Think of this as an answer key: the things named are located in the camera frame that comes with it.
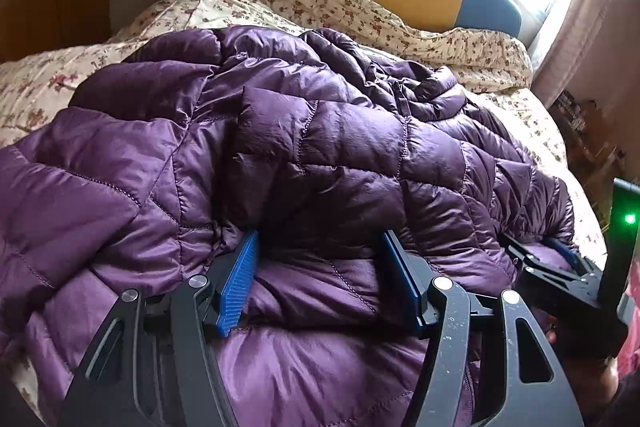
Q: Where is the cluttered wooden desk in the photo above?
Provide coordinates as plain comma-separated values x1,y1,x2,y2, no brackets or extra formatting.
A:
549,89,628,188

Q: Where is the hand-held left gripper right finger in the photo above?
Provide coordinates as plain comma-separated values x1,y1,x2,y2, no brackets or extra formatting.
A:
381,231,586,427

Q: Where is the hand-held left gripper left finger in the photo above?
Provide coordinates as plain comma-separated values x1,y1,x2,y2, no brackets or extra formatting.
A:
55,229,261,427

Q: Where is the pink curtain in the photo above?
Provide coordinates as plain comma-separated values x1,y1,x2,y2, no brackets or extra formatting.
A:
530,0,640,108

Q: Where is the person's right hand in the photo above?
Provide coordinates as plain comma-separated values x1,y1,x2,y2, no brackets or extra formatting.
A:
544,324,626,408

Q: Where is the person's pink clothing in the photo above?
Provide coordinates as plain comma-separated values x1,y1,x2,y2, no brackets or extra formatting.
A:
617,252,640,388

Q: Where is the purple puffer jacket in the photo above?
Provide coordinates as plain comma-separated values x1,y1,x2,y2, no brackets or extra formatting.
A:
0,26,576,427

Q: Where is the rose-print floral bedsheet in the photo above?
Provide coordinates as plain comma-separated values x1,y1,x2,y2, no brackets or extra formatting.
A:
0,39,608,268

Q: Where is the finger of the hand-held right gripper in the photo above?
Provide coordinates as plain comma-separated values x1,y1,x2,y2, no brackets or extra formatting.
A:
544,237,603,280
502,232,586,290

